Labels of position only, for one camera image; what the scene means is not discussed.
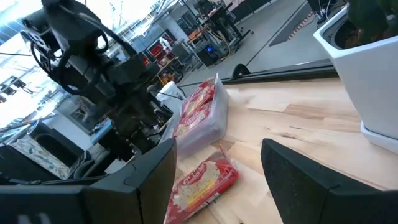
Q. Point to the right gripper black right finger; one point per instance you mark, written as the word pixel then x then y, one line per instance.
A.
pixel 311 199

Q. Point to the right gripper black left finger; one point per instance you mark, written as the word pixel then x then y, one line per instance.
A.
pixel 133 199

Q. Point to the red popcorn bag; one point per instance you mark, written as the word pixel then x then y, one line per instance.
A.
pixel 192 119
pixel 199 96
pixel 202 186

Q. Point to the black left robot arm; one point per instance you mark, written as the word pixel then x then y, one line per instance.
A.
pixel 81 34

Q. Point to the blue panel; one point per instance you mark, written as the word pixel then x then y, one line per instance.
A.
pixel 101 130

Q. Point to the clear plastic basket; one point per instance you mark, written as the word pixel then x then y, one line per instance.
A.
pixel 214 124

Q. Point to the red shelf cabinet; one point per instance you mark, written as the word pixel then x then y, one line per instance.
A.
pixel 158 46

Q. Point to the white pot saucer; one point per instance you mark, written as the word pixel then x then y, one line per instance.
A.
pixel 381 140

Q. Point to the white faceted plant pot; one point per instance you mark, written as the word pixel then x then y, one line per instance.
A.
pixel 370 87

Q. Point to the black workstation table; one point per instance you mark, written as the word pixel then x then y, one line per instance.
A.
pixel 224 25

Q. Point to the green cactus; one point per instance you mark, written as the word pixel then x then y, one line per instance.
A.
pixel 370 15

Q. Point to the black aluminium table frame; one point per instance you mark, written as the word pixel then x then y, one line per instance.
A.
pixel 280 73

